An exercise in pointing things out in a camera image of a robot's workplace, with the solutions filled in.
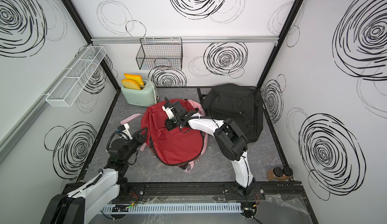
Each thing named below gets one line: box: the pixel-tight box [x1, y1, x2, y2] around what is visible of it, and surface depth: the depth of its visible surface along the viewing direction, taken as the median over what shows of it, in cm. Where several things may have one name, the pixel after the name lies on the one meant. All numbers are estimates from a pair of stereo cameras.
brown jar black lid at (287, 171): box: [282, 166, 293, 177], surface depth 72 cm
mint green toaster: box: [120, 79, 160, 107], surface depth 103 cm
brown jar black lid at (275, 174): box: [266, 166, 284, 182], surface depth 74 cm
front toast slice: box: [121, 78, 142, 90], surface depth 96 cm
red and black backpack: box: [197, 83, 264, 144], surface depth 103 cm
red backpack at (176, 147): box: [141, 99, 204, 166], surface depth 84 cm
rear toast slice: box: [123, 73, 145, 87], surface depth 98 cm
